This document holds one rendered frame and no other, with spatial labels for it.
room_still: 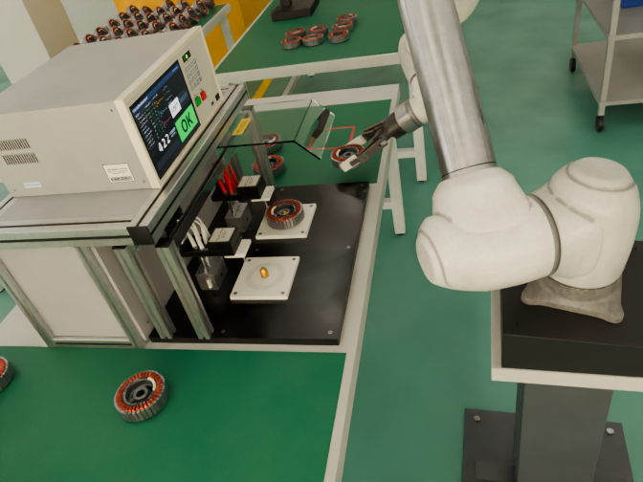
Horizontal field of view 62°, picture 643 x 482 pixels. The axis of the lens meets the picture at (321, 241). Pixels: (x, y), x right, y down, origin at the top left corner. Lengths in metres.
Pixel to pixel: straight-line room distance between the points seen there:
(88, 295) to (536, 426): 1.09
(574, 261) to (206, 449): 0.77
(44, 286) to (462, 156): 0.97
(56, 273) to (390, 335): 1.34
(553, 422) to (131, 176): 1.11
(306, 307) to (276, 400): 0.25
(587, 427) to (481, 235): 0.65
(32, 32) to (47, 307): 3.94
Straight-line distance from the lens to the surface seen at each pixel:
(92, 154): 1.25
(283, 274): 1.39
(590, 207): 1.01
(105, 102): 1.16
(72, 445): 1.31
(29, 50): 5.31
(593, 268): 1.08
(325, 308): 1.28
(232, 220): 1.58
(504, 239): 0.96
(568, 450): 1.54
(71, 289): 1.36
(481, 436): 1.94
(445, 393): 2.05
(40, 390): 1.47
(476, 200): 0.96
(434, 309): 2.31
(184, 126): 1.33
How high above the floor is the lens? 1.67
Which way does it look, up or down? 37 degrees down
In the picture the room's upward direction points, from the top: 13 degrees counter-clockwise
